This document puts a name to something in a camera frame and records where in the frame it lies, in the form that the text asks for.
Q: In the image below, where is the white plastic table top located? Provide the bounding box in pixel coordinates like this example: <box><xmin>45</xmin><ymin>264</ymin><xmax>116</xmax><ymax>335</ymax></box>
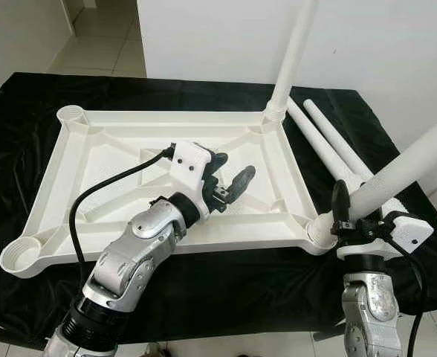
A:
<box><xmin>0</xmin><ymin>104</ymin><xmax>338</xmax><ymax>280</ymax></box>

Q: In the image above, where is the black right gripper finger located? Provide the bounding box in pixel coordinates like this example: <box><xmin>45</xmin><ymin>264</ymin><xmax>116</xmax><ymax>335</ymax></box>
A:
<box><xmin>332</xmin><ymin>179</ymin><xmax>352</xmax><ymax>222</ymax></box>

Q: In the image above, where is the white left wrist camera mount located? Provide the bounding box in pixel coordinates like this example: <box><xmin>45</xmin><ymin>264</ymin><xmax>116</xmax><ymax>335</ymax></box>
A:
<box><xmin>166</xmin><ymin>141</ymin><xmax>218</xmax><ymax>216</ymax></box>

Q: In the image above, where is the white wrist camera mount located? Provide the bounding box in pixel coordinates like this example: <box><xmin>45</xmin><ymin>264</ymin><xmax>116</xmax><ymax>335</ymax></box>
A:
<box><xmin>336</xmin><ymin>210</ymin><xmax>435</xmax><ymax>261</ymax></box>
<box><xmin>166</xmin><ymin>141</ymin><xmax>218</xmax><ymax>216</ymax></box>

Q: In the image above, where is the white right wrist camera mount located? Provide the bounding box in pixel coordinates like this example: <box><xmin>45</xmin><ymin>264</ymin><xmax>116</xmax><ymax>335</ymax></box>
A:
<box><xmin>336</xmin><ymin>210</ymin><xmax>435</xmax><ymax>261</ymax></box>

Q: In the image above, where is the black tablecloth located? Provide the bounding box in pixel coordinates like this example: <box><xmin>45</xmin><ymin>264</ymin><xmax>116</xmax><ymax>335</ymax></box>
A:
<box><xmin>0</xmin><ymin>72</ymin><xmax>437</xmax><ymax>350</ymax></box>

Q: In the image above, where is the grey left robot foot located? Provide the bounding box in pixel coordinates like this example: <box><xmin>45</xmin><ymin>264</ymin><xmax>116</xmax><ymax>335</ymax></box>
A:
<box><xmin>140</xmin><ymin>341</ymin><xmax>171</xmax><ymax>357</ymax></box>

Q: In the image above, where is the white plastic table leg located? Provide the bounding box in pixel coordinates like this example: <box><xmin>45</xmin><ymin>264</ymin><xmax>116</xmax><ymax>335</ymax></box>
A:
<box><xmin>285</xmin><ymin>97</ymin><xmax>364</xmax><ymax>187</ymax></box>
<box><xmin>303</xmin><ymin>99</ymin><xmax>411</xmax><ymax>218</ymax></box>
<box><xmin>343</xmin><ymin>112</ymin><xmax>437</xmax><ymax>220</ymax></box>
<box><xmin>265</xmin><ymin>0</ymin><xmax>320</xmax><ymax>123</ymax></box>

